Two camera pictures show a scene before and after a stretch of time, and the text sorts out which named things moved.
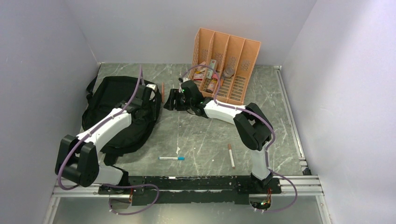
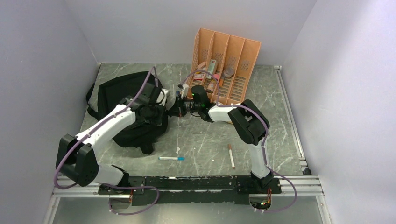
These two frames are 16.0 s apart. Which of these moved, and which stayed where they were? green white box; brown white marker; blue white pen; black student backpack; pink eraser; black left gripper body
Moved: black left gripper body; black student backpack
Stayed: brown white marker; blue white pen; green white box; pink eraser
